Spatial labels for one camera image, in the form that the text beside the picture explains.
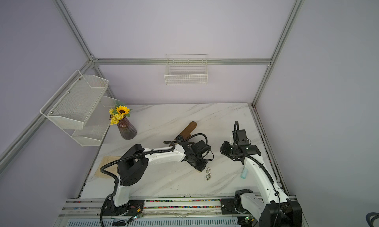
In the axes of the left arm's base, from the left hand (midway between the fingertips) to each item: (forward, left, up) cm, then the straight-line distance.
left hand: (202, 168), depth 85 cm
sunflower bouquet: (+25, +48, +21) cm, 58 cm away
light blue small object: (-2, -24, -1) cm, 24 cm away
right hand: (+7, -12, +8) cm, 16 cm away
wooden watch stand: (+22, +9, +5) cm, 24 cm away
